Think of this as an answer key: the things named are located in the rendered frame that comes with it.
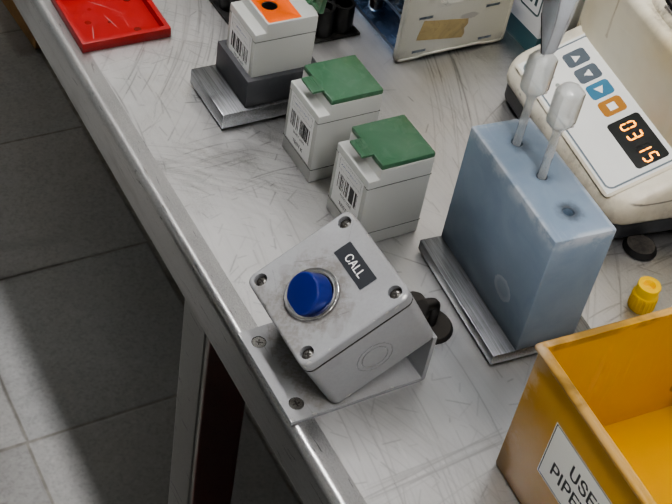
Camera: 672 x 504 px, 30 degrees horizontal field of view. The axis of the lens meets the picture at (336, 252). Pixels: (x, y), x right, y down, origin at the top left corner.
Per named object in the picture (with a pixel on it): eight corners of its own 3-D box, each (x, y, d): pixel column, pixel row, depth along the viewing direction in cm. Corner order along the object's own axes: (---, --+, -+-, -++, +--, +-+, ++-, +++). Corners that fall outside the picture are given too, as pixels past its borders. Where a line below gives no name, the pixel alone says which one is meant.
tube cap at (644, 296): (621, 300, 79) (631, 278, 78) (642, 293, 80) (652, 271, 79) (637, 319, 78) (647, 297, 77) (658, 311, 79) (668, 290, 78)
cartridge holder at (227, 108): (189, 84, 89) (192, 43, 86) (302, 61, 92) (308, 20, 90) (221, 131, 86) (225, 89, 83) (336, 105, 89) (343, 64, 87)
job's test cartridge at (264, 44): (223, 68, 88) (230, -8, 84) (283, 56, 90) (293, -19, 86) (247, 103, 86) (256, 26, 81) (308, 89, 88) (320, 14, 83)
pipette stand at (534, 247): (417, 250, 80) (448, 129, 73) (511, 231, 83) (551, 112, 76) (489, 367, 74) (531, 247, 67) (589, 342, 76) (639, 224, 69)
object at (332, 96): (280, 145, 85) (292, 66, 81) (341, 131, 87) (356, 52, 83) (307, 183, 83) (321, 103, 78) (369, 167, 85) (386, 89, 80)
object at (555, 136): (498, 275, 77) (550, 121, 69) (509, 273, 77) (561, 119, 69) (504, 284, 77) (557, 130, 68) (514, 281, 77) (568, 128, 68)
